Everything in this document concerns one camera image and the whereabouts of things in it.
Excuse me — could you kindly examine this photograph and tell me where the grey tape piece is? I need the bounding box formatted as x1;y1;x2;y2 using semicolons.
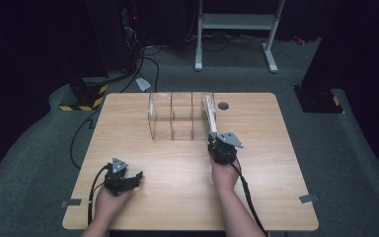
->
60;198;83;209
298;194;320;204

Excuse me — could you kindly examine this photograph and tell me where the person's left hand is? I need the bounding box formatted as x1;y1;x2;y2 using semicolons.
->
93;187;134;229

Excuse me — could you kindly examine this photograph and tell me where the green leaf picture book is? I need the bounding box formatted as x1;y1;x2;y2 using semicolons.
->
200;94;219;140

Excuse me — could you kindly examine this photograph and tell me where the grey flat floor plug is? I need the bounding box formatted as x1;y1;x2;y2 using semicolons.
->
135;77;152;93

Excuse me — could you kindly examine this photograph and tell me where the black yellow striped base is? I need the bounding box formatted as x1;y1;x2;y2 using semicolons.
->
58;76;109;113
293;85;345;115

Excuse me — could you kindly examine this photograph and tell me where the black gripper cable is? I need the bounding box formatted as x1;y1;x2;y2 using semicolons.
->
230;161;270;237
87;164;111;226

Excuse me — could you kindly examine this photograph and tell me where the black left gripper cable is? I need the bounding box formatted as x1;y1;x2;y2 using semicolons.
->
87;164;111;226

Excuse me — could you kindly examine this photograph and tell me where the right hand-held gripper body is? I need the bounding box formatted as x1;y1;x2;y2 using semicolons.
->
208;131;245;166

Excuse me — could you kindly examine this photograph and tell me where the person's right hand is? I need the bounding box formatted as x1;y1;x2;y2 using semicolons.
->
209;155;243;195

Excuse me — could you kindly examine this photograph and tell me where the black floor cable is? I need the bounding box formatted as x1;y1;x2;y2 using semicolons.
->
119;48;146;94
142;55;161;94
69;108;103;171

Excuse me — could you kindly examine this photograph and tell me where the small red object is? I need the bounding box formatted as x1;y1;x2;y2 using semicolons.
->
292;34;307;46

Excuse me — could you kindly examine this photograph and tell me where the clear acrylic divided organizer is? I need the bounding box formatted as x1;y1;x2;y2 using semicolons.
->
147;91;218;142

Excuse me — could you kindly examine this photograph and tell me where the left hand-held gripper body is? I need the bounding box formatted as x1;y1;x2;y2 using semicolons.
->
103;157;133;198

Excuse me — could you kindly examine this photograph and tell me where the dark computer tower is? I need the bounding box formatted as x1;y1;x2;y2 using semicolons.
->
86;0;143;74

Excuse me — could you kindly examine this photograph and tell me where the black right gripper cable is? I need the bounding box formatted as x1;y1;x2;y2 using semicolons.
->
230;161;270;237

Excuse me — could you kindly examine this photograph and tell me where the white metal stand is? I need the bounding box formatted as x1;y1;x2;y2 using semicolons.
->
194;0;286;74

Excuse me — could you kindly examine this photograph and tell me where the bundle of dark cables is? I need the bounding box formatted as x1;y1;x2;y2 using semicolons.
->
185;30;268;53

